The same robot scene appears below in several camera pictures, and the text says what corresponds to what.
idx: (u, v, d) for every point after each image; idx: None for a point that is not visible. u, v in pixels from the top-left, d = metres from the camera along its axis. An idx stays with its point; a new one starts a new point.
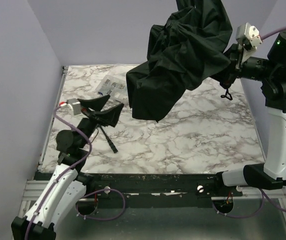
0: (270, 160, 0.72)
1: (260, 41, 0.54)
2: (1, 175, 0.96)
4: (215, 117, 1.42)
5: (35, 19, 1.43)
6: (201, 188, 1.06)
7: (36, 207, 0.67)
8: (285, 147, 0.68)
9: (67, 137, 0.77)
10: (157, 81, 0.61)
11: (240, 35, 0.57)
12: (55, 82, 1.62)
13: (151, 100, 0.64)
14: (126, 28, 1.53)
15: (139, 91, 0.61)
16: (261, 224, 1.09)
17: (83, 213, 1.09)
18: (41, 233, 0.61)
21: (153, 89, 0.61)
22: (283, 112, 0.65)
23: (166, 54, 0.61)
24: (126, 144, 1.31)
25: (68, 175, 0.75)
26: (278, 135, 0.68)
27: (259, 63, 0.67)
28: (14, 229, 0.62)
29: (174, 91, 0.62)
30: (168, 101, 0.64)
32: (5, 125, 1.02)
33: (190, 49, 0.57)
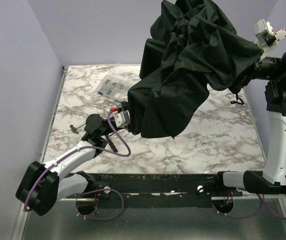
0: (268, 164, 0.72)
1: (285, 33, 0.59)
2: (1, 175, 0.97)
4: (215, 117, 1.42)
5: (36, 20, 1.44)
6: (201, 188, 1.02)
7: (56, 160, 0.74)
8: (284, 152, 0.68)
9: (96, 121, 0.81)
10: (176, 88, 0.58)
11: (261, 31, 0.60)
12: (55, 82, 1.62)
13: (169, 111, 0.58)
14: (127, 29, 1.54)
15: (159, 101, 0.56)
16: (261, 224, 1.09)
17: (83, 213, 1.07)
18: (52, 182, 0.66)
21: (173, 96, 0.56)
22: (282, 115, 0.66)
23: (188, 53, 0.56)
24: (126, 144, 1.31)
25: (89, 150, 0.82)
26: (277, 140, 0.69)
27: (273, 61, 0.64)
28: (30, 173, 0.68)
29: (194, 98, 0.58)
30: (187, 112, 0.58)
32: (5, 125, 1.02)
33: (221, 43, 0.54)
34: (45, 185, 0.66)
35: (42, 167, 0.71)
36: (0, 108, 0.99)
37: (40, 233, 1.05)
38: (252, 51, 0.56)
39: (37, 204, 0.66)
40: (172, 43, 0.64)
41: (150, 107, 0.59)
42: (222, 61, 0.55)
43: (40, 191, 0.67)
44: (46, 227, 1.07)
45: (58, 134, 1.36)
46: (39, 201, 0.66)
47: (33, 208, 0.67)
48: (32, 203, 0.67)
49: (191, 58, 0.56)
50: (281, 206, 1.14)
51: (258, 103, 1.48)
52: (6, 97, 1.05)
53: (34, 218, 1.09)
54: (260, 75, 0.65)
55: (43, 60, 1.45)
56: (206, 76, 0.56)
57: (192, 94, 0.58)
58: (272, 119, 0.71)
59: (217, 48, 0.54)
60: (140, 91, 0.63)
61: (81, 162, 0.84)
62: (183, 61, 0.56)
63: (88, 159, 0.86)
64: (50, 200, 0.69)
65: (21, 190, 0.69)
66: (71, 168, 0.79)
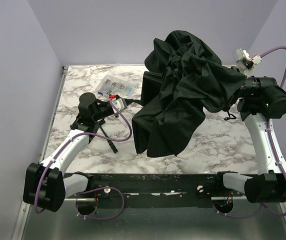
0: (259, 162, 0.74)
1: (260, 59, 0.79)
2: (1, 176, 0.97)
4: (215, 117, 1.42)
5: (35, 20, 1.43)
6: (201, 188, 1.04)
7: (53, 156, 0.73)
8: (266, 145, 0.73)
9: (90, 97, 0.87)
10: (177, 112, 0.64)
11: (240, 58, 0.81)
12: (54, 82, 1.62)
13: (172, 134, 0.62)
14: (126, 30, 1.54)
15: (163, 127, 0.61)
16: (261, 224, 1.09)
17: (83, 213, 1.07)
18: (56, 178, 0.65)
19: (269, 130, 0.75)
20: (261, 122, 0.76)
21: (175, 121, 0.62)
22: (252, 115, 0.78)
23: (184, 84, 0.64)
24: (126, 144, 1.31)
25: (82, 138, 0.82)
26: (257, 135, 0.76)
27: (254, 82, 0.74)
28: (29, 176, 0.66)
29: (192, 121, 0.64)
30: (187, 133, 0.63)
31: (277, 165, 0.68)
32: (5, 125, 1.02)
33: (211, 74, 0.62)
34: (50, 183, 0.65)
35: (41, 166, 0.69)
36: (0, 108, 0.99)
37: (40, 233, 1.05)
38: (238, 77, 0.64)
39: (47, 202, 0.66)
40: (168, 76, 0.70)
41: (155, 131, 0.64)
42: (213, 88, 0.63)
43: (46, 190, 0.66)
44: (46, 228, 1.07)
45: (58, 134, 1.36)
46: (48, 198, 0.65)
47: (44, 206, 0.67)
48: (42, 202, 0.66)
49: (187, 88, 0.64)
50: (281, 207, 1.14)
51: None
52: (6, 97, 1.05)
53: (34, 219, 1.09)
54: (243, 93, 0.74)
55: (43, 60, 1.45)
56: (202, 101, 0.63)
57: (191, 118, 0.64)
58: (248, 123, 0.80)
59: (208, 78, 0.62)
60: (143, 117, 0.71)
61: (78, 151, 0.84)
62: (181, 90, 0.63)
63: (84, 146, 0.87)
64: (59, 195, 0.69)
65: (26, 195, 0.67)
66: (69, 160, 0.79)
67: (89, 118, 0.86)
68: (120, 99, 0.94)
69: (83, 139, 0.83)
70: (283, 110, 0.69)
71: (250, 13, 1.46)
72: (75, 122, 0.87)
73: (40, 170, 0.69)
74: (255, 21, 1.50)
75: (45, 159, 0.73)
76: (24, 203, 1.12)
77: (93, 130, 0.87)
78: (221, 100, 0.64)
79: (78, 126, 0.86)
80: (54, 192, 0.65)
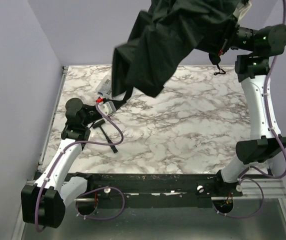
0: (252, 125, 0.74)
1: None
2: (1, 175, 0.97)
4: (215, 117, 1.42)
5: (36, 20, 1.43)
6: (201, 188, 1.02)
7: (46, 175, 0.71)
8: (261, 109, 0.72)
9: (76, 103, 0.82)
10: (169, 30, 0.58)
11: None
12: (55, 82, 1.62)
13: (159, 54, 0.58)
14: (126, 30, 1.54)
15: (152, 36, 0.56)
16: (261, 224, 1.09)
17: (83, 213, 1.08)
18: (53, 197, 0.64)
19: (266, 95, 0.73)
20: (259, 86, 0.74)
21: (166, 36, 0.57)
22: (250, 78, 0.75)
23: None
24: (126, 144, 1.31)
25: (75, 147, 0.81)
26: (253, 101, 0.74)
27: (248, 31, 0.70)
28: (26, 198, 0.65)
29: (181, 45, 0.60)
30: (174, 61, 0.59)
31: (270, 130, 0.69)
32: (5, 125, 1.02)
33: None
34: (48, 202, 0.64)
35: (36, 187, 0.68)
36: None
37: (40, 233, 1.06)
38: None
39: (48, 220, 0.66)
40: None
41: (141, 51, 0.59)
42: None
43: (45, 208, 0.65)
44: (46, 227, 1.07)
45: (58, 134, 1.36)
46: (49, 217, 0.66)
47: (46, 223, 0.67)
48: (44, 220, 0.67)
49: (188, 0, 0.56)
50: (281, 206, 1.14)
51: None
52: (6, 97, 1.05)
53: None
54: (236, 41, 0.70)
55: (42, 60, 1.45)
56: (203, 17, 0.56)
57: (181, 42, 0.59)
58: (246, 87, 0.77)
59: None
60: (127, 46, 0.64)
61: (72, 161, 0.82)
62: (181, 2, 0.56)
63: (78, 154, 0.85)
64: (60, 210, 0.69)
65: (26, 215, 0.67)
66: (65, 173, 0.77)
67: (79, 125, 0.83)
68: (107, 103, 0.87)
69: (76, 148, 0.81)
70: (283, 38, 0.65)
71: (251, 13, 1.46)
72: (64, 130, 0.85)
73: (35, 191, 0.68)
74: (255, 21, 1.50)
75: (39, 178, 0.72)
76: None
77: (84, 137, 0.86)
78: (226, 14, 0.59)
79: (69, 134, 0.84)
80: (53, 211, 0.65)
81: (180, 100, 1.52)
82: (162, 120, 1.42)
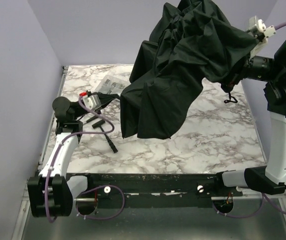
0: (272, 161, 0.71)
1: (274, 30, 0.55)
2: (1, 175, 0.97)
4: (215, 117, 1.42)
5: (35, 19, 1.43)
6: (201, 188, 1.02)
7: (49, 165, 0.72)
8: None
9: (63, 102, 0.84)
10: (170, 80, 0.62)
11: (251, 27, 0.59)
12: (55, 82, 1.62)
13: (165, 106, 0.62)
14: (126, 29, 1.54)
15: (152, 90, 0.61)
16: (261, 224, 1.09)
17: (83, 213, 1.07)
18: (62, 183, 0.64)
19: None
20: None
21: (166, 88, 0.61)
22: None
23: (181, 47, 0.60)
24: (126, 144, 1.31)
25: (72, 139, 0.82)
26: (281, 142, 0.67)
27: (265, 61, 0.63)
28: (33, 191, 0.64)
29: (187, 93, 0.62)
30: (182, 108, 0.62)
31: None
32: (5, 125, 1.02)
33: (215, 33, 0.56)
34: (56, 190, 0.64)
35: (41, 178, 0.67)
36: None
37: (40, 233, 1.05)
38: (246, 41, 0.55)
39: (59, 209, 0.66)
40: (167, 39, 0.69)
41: (145, 100, 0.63)
42: (217, 51, 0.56)
43: (55, 198, 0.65)
44: (46, 227, 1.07)
45: None
46: (60, 205, 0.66)
47: (57, 213, 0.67)
48: (54, 210, 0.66)
49: (187, 51, 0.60)
50: (281, 206, 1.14)
51: (258, 103, 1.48)
52: (6, 97, 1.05)
53: (34, 218, 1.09)
54: (252, 73, 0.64)
55: (42, 59, 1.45)
56: (201, 68, 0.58)
57: (185, 88, 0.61)
58: (275, 124, 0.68)
59: (210, 38, 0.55)
60: (134, 93, 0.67)
61: (72, 153, 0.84)
62: (178, 54, 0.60)
63: (75, 146, 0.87)
64: (69, 199, 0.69)
65: (35, 208, 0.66)
66: (66, 162, 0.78)
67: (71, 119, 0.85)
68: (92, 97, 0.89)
69: (74, 139, 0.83)
70: None
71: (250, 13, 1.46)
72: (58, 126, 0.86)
73: (40, 181, 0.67)
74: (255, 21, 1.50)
75: (43, 169, 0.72)
76: (24, 203, 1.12)
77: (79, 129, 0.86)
78: (223, 64, 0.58)
79: (64, 130, 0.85)
80: (63, 199, 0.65)
81: None
82: None
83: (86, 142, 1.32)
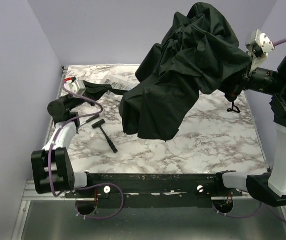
0: (276, 173, 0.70)
1: (272, 47, 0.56)
2: (1, 175, 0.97)
4: (215, 117, 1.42)
5: (35, 19, 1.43)
6: (201, 188, 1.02)
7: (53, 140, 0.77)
8: None
9: (58, 107, 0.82)
10: (168, 89, 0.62)
11: (251, 41, 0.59)
12: (55, 82, 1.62)
13: (161, 111, 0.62)
14: (126, 29, 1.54)
15: (148, 97, 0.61)
16: (261, 224, 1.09)
17: (83, 213, 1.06)
18: (64, 154, 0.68)
19: None
20: None
21: (162, 95, 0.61)
22: None
23: (179, 58, 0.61)
24: (126, 144, 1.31)
25: (72, 125, 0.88)
26: None
27: (268, 75, 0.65)
28: (37, 163, 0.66)
29: (183, 101, 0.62)
30: (176, 113, 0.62)
31: None
32: (5, 125, 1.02)
33: (208, 48, 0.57)
34: (60, 162, 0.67)
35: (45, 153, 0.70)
36: None
37: (40, 233, 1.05)
38: (241, 58, 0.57)
39: (63, 184, 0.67)
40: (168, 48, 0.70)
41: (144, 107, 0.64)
42: (210, 66, 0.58)
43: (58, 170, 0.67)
44: (46, 227, 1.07)
45: None
46: (63, 178, 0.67)
47: (60, 188, 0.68)
48: (58, 186, 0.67)
49: (183, 62, 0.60)
50: (281, 206, 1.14)
51: (258, 103, 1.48)
52: (6, 98, 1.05)
53: (34, 218, 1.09)
54: (252, 85, 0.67)
55: (42, 60, 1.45)
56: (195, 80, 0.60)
57: (182, 96, 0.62)
58: (282, 137, 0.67)
59: (204, 53, 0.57)
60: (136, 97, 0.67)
61: (71, 138, 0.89)
62: (175, 64, 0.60)
63: (74, 134, 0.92)
64: (71, 174, 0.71)
65: (39, 183, 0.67)
66: (67, 145, 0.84)
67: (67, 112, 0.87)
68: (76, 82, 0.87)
69: (73, 126, 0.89)
70: None
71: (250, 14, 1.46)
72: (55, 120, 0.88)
73: (43, 156, 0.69)
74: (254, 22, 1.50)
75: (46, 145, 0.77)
76: (24, 202, 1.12)
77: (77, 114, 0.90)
78: (218, 76, 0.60)
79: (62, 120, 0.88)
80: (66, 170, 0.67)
81: None
82: None
83: (86, 142, 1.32)
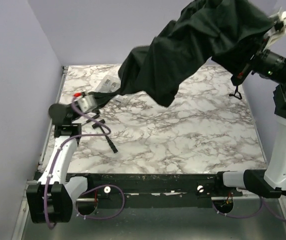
0: (272, 165, 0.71)
1: None
2: (1, 175, 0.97)
4: (215, 117, 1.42)
5: (35, 19, 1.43)
6: (201, 188, 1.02)
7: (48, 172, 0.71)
8: None
9: (59, 109, 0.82)
10: (178, 45, 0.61)
11: (274, 15, 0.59)
12: (55, 82, 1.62)
13: (163, 65, 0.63)
14: (126, 29, 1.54)
15: (155, 47, 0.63)
16: (261, 224, 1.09)
17: (83, 213, 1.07)
18: (60, 191, 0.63)
19: None
20: None
21: (169, 49, 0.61)
22: None
23: (199, 15, 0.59)
24: (126, 144, 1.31)
25: (70, 143, 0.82)
26: (283, 147, 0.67)
27: (280, 59, 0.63)
28: (32, 198, 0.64)
29: (188, 62, 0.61)
30: (177, 71, 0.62)
31: None
32: (5, 125, 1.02)
33: (232, 5, 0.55)
34: (55, 197, 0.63)
35: (40, 186, 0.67)
36: (0, 108, 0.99)
37: (40, 233, 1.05)
38: (262, 21, 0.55)
39: (59, 215, 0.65)
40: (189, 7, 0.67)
41: (149, 58, 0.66)
42: (229, 25, 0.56)
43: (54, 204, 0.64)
44: (46, 227, 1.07)
45: None
46: (59, 212, 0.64)
47: (57, 219, 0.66)
48: (53, 216, 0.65)
49: (201, 20, 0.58)
50: (281, 206, 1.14)
51: (258, 103, 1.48)
52: (6, 97, 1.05)
53: None
54: (261, 69, 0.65)
55: (42, 60, 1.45)
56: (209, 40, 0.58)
57: (189, 58, 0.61)
58: (281, 128, 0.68)
59: (227, 10, 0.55)
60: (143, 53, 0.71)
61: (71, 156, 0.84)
62: (193, 20, 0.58)
63: (75, 148, 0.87)
64: (68, 204, 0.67)
65: (35, 216, 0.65)
66: (66, 168, 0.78)
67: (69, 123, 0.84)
68: (87, 97, 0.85)
69: (72, 143, 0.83)
70: None
71: None
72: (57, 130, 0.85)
73: (39, 189, 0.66)
74: None
75: (43, 177, 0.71)
76: (24, 203, 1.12)
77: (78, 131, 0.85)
78: (234, 39, 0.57)
79: (62, 133, 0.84)
80: (63, 205, 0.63)
81: (180, 100, 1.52)
82: (162, 120, 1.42)
83: (86, 142, 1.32)
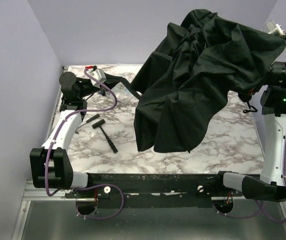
0: (266, 163, 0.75)
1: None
2: (0, 176, 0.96)
4: (215, 117, 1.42)
5: (36, 19, 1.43)
6: (201, 188, 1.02)
7: (52, 138, 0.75)
8: (279, 152, 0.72)
9: (70, 77, 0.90)
10: (192, 94, 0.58)
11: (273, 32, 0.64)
12: (54, 84, 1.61)
13: (186, 118, 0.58)
14: (126, 29, 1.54)
15: (176, 106, 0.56)
16: (260, 224, 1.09)
17: (83, 213, 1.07)
18: (63, 155, 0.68)
19: None
20: (283, 127, 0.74)
21: (191, 102, 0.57)
22: (275, 116, 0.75)
23: (206, 57, 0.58)
24: (126, 144, 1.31)
25: (75, 116, 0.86)
26: (273, 141, 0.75)
27: (285, 66, 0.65)
28: (33, 159, 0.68)
29: (210, 106, 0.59)
30: (203, 121, 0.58)
31: (283, 177, 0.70)
32: (6, 126, 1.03)
33: (242, 37, 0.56)
34: (58, 161, 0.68)
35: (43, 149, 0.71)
36: None
37: (40, 233, 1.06)
38: (275, 44, 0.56)
39: (59, 180, 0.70)
40: (185, 51, 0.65)
41: (165, 115, 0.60)
42: (245, 57, 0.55)
43: (56, 168, 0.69)
44: (46, 227, 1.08)
45: None
46: (60, 176, 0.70)
47: (56, 184, 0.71)
48: (53, 182, 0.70)
49: (212, 60, 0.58)
50: (281, 207, 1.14)
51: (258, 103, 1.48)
52: (6, 97, 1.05)
53: (34, 218, 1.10)
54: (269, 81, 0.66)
55: (42, 61, 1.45)
56: (230, 77, 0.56)
57: (208, 102, 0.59)
58: (268, 126, 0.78)
59: (240, 42, 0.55)
60: (150, 107, 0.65)
61: (74, 130, 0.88)
62: (203, 65, 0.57)
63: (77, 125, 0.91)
64: (68, 173, 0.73)
65: (36, 178, 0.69)
66: (68, 138, 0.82)
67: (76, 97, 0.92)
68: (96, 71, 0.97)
69: (77, 116, 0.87)
70: None
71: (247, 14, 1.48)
72: (63, 104, 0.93)
73: (42, 153, 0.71)
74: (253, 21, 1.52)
75: (46, 142, 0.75)
76: (24, 203, 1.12)
77: (83, 107, 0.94)
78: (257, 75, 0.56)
79: (67, 107, 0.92)
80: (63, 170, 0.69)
81: None
82: None
83: (86, 142, 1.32)
